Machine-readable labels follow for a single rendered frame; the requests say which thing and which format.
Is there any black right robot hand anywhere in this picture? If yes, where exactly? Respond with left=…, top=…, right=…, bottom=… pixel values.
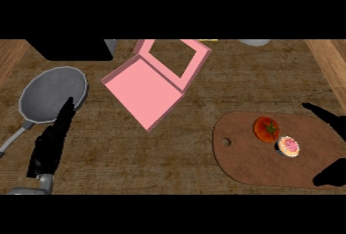
left=301, top=101, right=346, bottom=187

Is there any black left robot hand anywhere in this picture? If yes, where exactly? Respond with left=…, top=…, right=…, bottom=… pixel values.
left=26, top=96, right=76, bottom=179

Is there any brown wooden cutting board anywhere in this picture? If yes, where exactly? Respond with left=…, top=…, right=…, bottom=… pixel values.
left=212, top=111, right=346, bottom=190

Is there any pink open box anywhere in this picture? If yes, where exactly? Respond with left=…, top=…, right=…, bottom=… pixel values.
left=101, top=39, right=213, bottom=133

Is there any red tomato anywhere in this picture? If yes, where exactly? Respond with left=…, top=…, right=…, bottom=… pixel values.
left=252, top=115, right=281, bottom=144

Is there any grey frying pan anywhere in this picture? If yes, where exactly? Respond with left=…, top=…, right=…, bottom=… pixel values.
left=0, top=65, right=89, bottom=159

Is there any pale grey round object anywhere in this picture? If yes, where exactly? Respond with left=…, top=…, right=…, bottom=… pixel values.
left=237, top=39, right=274, bottom=48

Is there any black appliance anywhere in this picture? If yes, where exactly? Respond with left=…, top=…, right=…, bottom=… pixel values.
left=24, top=39, right=116, bottom=62

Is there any grey metal object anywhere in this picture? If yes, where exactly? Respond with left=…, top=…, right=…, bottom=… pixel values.
left=102, top=39, right=119, bottom=55

